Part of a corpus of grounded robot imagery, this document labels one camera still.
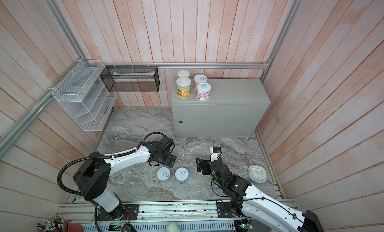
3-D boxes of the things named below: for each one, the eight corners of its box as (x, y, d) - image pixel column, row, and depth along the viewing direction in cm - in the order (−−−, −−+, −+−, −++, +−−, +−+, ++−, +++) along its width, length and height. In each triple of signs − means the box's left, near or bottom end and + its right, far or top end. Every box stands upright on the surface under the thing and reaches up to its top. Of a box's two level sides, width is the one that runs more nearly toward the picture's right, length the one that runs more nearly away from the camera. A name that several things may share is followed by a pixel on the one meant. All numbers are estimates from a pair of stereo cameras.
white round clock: (250, 183, 85) (252, 181, 82) (246, 166, 91) (247, 164, 88) (267, 183, 85) (270, 181, 82) (262, 166, 91) (264, 164, 88)
